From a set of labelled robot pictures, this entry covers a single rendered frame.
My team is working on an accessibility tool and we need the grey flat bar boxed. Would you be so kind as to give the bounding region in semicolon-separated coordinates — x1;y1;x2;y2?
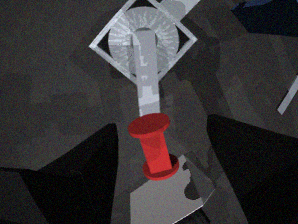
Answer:
275;73;298;115

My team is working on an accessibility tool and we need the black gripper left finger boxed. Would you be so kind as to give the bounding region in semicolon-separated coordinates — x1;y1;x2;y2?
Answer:
0;123;118;224

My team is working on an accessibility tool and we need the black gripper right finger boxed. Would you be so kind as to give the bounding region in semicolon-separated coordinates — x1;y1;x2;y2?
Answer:
208;115;298;224

